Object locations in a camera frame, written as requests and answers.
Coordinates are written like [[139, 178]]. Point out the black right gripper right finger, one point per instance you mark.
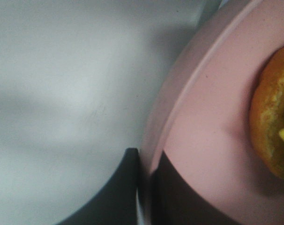
[[174, 202]]

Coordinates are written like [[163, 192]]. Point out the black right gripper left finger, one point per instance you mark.
[[115, 203]]

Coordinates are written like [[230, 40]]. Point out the pink round plate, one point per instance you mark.
[[200, 117]]

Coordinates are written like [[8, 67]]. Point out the toy hamburger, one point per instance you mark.
[[266, 115]]

